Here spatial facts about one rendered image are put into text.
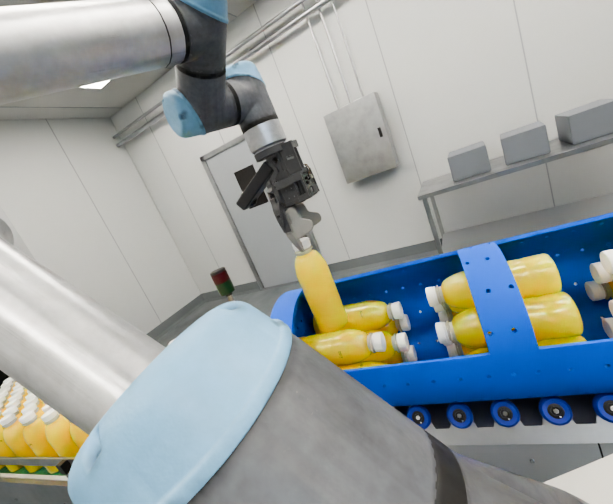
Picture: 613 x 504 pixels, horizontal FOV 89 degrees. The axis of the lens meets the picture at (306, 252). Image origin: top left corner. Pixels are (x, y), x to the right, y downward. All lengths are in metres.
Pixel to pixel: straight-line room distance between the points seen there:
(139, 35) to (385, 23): 3.60
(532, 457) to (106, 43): 0.87
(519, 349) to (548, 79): 3.47
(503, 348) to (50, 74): 0.67
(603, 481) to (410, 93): 3.73
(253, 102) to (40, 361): 0.49
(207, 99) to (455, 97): 3.41
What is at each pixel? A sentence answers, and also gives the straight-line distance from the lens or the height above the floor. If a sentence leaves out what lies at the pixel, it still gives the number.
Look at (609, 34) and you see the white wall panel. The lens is 4.03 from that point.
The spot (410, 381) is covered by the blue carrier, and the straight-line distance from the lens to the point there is 0.62.
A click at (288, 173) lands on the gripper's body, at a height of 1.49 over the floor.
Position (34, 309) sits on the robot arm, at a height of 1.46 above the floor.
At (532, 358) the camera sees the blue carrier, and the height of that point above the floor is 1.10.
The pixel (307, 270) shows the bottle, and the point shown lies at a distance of 0.65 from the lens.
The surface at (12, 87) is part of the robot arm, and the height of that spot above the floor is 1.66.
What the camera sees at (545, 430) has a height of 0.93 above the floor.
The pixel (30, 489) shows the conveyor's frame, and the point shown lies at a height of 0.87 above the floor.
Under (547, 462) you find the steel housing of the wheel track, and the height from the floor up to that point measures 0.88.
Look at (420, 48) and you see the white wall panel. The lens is 3.89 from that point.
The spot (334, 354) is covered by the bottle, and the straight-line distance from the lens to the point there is 0.68.
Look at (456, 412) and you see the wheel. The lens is 0.72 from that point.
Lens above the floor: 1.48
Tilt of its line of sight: 14 degrees down
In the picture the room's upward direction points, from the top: 22 degrees counter-clockwise
